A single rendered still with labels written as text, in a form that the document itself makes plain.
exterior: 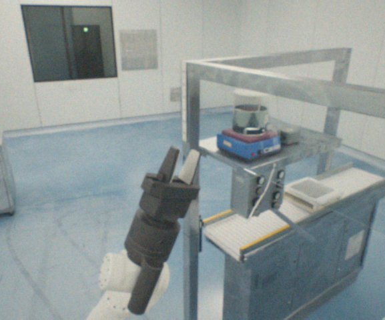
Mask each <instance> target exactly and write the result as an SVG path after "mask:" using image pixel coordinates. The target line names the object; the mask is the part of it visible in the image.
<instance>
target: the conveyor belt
mask: <svg viewBox="0 0 385 320"><path fill-rule="evenodd" d="M278 211H281V212H282V213H283V214H284V215H285V216H286V217H288V218H289V219H291V220H292V221H296V220H298V219H300V218H302V217H305V216H307V215H309V214H311V212H309V211H306V210H304V209H302V208H300V207H299V206H297V205H295V204H293V203H291V202H289V201H287V200H285V199H283V203H282V204H281V207H280V208H279V209H278ZM247 221H248V219H245V218H243V217H242V216H240V215H235V216H233V217H230V218H228V219H225V220H223V221H220V222H218V223H214V224H213V225H210V226H208V227H206V228H205V230H204V235H205V236H206V237H208V238H209V239H210V240H212V241H213V242H214V243H216V244H218V246H219V247H221V248H222V249H223V250H224V251H226V252H227V253H228V254H230V255H231V256H233V257H234V258H235V259H236V260H237V261H239V262H242V261H240V247H242V246H244V245H246V244H248V243H251V241H254V240H256V239H258V238H260V237H262V236H264V235H267V234H268V233H271V232H272V231H275V230H276V229H280V228H282V227H284V226H286V225H287V223H286V222H285V221H284V220H282V219H281V218H280V217H278V216H277V215H275V214H274V213H272V212H271V211H270V210H269V211H265V212H263V213H260V215H259V217H255V216H254V217H252V218H251V219H250V221H248V222H247Z"/></svg>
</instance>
